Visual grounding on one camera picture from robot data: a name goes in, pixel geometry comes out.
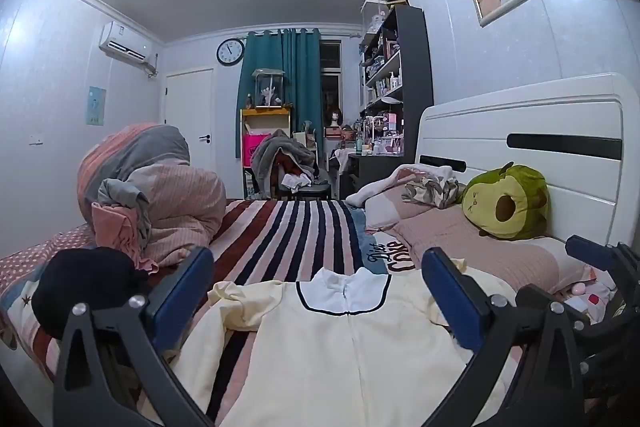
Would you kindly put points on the white air conditioner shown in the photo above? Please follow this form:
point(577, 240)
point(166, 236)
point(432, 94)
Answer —
point(122, 38)

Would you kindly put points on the small blue wall poster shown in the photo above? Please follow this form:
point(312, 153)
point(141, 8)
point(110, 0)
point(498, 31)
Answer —
point(95, 105)

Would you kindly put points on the wig head stand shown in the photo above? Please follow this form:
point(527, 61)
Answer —
point(334, 117)

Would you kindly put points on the teal curtain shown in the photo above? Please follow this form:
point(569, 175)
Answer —
point(300, 77)

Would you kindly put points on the black chair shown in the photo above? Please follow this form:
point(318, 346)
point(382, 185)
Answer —
point(312, 191)

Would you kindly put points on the grey clothes pile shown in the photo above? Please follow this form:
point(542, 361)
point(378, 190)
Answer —
point(285, 152)

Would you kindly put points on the cream garment with white collar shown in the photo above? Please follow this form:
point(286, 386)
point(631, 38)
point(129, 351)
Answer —
point(350, 357)

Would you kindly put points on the glass display case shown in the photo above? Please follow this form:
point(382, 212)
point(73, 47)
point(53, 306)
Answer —
point(268, 89)

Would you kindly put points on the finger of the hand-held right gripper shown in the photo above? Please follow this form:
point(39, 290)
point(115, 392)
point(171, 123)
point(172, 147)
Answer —
point(607, 337)
point(587, 251)

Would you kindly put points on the clear display box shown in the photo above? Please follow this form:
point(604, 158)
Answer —
point(374, 14)

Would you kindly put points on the pink dotted bed sheet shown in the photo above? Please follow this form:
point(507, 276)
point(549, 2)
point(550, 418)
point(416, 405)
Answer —
point(35, 257)

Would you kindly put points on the white headboard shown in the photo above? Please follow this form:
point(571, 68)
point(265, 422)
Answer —
point(550, 117)

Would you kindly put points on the black bookshelf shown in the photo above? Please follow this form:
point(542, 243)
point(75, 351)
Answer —
point(417, 72)

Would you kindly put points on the green avocado plush toy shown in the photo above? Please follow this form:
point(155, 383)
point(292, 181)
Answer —
point(530, 202)

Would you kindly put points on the yellow shelf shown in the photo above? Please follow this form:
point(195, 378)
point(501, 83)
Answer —
point(265, 112)

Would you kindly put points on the pink and grey quilt pile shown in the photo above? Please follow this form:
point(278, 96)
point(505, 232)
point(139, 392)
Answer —
point(170, 202)

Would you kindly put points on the window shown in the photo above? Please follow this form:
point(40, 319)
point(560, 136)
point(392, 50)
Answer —
point(330, 77)

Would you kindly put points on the pink bag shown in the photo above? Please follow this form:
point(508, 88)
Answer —
point(254, 148)

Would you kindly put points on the striped blanket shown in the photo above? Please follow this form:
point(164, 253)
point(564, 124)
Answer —
point(290, 237)

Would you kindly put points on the camouflage cloth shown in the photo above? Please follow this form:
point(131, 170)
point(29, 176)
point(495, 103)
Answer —
point(434, 191)

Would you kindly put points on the white door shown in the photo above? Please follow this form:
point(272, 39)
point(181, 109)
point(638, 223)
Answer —
point(187, 107)

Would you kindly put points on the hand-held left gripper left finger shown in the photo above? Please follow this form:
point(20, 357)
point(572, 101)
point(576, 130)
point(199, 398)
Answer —
point(186, 279)

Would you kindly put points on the round wall clock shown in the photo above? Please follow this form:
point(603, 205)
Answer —
point(230, 52)

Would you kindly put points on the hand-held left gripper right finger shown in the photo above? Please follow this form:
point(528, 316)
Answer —
point(447, 287)

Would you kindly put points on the black desk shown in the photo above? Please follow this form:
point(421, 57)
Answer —
point(362, 169)

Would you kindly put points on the white and pink pillow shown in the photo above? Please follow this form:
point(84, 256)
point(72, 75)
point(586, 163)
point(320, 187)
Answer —
point(385, 207)

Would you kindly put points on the black cloth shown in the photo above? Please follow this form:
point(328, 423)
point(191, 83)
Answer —
point(85, 282)

